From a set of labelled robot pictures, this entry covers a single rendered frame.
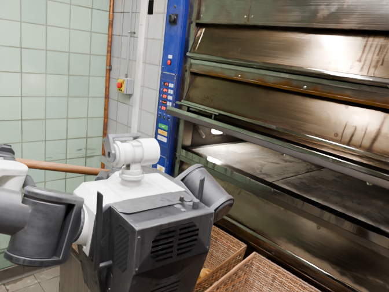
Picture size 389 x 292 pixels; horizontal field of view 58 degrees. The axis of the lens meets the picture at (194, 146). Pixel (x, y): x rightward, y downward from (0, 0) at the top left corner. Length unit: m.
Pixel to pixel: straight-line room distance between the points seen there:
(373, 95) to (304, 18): 0.43
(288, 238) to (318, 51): 0.82
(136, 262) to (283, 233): 1.06
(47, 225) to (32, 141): 1.87
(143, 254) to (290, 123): 1.01
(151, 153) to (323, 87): 0.86
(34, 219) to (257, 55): 1.22
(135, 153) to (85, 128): 1.91
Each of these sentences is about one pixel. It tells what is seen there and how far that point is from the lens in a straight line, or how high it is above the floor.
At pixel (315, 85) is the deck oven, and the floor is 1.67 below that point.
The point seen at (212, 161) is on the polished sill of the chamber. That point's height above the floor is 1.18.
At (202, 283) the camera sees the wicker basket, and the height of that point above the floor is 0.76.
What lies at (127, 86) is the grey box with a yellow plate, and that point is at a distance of 2.42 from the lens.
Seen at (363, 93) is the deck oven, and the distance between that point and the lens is 1.44.
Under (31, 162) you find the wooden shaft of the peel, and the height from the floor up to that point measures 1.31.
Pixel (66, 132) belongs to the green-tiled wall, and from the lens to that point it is 2.68.
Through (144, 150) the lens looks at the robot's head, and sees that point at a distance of 0.85.
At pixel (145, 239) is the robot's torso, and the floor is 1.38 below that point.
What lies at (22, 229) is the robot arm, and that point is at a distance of 0.78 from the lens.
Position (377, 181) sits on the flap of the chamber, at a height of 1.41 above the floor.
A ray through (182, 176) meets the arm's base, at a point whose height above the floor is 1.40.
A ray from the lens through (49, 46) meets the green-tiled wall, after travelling 2.55.
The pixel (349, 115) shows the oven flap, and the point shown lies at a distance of 1.47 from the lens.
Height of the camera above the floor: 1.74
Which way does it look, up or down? 15 degrees down
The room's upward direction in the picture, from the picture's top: 7 degrees clockwise
